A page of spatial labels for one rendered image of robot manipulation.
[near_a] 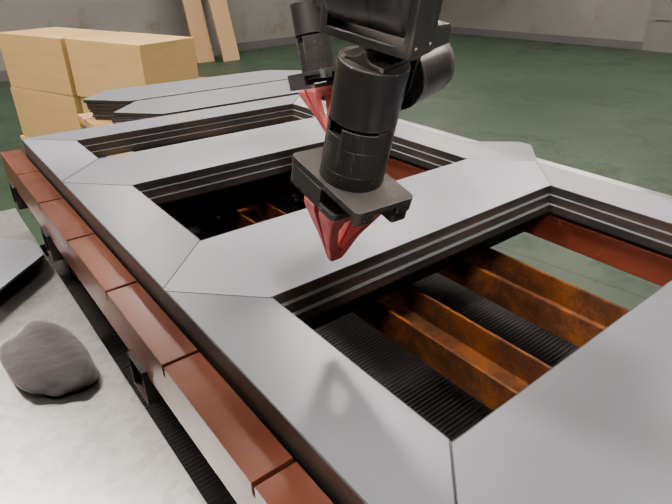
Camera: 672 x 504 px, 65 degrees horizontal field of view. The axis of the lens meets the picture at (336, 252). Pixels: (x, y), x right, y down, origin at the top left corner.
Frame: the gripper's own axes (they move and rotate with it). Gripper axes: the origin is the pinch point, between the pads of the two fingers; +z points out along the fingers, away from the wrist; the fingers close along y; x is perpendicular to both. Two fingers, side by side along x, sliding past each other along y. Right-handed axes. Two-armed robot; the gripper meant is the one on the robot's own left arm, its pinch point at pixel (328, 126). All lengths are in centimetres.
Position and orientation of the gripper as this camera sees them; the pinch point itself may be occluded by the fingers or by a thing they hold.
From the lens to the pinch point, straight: 92.8
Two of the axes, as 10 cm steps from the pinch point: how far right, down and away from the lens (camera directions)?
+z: 1.6, 9.3, 3.1
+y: -6.1, -1.6, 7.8
